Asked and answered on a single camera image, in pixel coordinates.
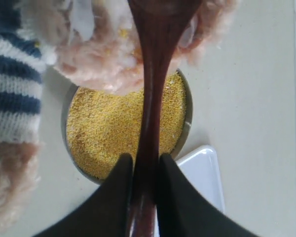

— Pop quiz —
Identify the steel bowl of yellow grain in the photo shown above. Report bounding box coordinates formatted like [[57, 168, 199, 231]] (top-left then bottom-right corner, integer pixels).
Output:
[[61, 70, 193, 184]]

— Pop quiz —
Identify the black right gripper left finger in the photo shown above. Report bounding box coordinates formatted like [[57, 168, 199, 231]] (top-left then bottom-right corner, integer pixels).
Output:
[[36, 154, 133, 237]]

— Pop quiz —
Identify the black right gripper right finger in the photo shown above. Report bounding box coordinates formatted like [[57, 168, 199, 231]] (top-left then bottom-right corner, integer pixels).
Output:
[[155, 154, 255, 237]]

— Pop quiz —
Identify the white plastic tray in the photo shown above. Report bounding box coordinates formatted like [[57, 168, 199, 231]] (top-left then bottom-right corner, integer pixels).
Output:
[[177, 145, 225, 213]]

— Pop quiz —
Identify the tan teddy bear striped sweater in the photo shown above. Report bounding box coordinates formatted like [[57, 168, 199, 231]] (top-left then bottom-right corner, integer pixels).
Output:
[[0, 0, 242, 233]]

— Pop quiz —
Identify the dark brown wooden spoon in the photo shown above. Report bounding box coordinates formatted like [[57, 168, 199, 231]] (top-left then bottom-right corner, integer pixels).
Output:
[[127, 0, 202, 237]]

